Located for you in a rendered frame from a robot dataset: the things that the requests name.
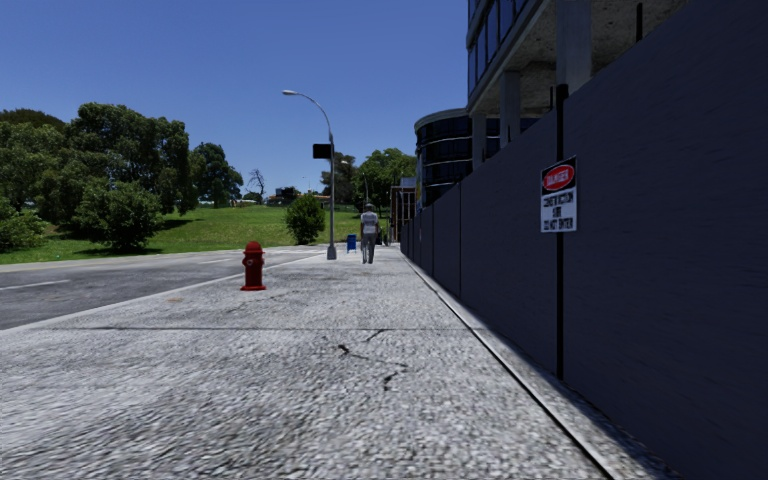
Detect red fire hydrant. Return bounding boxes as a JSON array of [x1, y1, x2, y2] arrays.
[[240, 241, 268, 292]]

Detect person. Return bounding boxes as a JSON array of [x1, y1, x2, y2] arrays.
[[359, 202, 381, 265]]

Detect trees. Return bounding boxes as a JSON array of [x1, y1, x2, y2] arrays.
[[319, 147, 418, 212], [0, 101, 245, 253]]

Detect dark blue hoarding fence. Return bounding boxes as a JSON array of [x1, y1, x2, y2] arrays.
[[399, 0, 768, 480]]

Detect round green bush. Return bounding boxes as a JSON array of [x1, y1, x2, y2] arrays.
[[284, 193, 327, 246]]

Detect round glass building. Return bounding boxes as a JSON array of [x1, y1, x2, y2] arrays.
[[413, 107, 502, 209]]

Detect red brick building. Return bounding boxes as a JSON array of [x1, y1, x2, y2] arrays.
[[389, 184, 418, 244]]

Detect white and red warning sign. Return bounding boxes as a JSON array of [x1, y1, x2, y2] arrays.
[[539, 155, 578, 234]]

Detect pale concrete building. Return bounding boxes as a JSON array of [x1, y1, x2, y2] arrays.
[[466, 0, 691, 172]]

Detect grey street lamp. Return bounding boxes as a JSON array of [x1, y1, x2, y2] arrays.
[[281, 89, 338, 262]]

